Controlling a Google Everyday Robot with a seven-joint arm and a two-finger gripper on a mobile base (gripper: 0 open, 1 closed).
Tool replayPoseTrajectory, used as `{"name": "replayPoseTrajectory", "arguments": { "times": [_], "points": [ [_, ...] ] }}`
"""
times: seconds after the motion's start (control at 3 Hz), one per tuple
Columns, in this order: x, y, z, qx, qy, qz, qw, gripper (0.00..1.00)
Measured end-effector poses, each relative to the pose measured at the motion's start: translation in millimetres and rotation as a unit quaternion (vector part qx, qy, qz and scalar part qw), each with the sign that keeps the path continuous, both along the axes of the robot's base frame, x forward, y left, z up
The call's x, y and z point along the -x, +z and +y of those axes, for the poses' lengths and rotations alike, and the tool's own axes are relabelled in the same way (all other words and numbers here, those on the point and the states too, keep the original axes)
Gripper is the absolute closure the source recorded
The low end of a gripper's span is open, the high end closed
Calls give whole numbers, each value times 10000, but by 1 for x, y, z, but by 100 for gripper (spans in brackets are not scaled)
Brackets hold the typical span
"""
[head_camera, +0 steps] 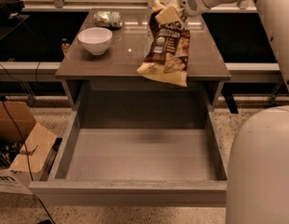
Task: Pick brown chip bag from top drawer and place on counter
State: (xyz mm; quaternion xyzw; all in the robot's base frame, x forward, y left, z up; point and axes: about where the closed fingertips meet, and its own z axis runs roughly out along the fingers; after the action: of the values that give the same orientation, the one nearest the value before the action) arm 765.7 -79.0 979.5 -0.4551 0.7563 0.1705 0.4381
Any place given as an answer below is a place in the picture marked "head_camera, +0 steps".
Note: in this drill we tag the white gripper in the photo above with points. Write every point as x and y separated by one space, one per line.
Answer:
190 3

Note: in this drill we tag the brown sea salt chip bag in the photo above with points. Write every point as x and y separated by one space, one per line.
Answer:
167 58

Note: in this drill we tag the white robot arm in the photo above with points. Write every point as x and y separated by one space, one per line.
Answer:
258 164

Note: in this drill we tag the green crumpled snack bag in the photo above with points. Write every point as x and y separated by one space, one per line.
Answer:
108 19

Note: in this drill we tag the grey cabinet with counter top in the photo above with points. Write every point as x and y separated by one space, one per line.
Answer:
130 44

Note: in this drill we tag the open grey top drawer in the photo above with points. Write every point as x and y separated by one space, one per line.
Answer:
138 146

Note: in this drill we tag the black bag on desk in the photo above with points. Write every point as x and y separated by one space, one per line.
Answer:
9 8

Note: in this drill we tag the white ceramic bowl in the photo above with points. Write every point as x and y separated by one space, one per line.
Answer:
95 40

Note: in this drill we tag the small glass bottle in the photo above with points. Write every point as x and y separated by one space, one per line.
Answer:
65 45

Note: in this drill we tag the open cardboard box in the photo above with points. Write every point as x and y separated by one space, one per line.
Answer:
25 146

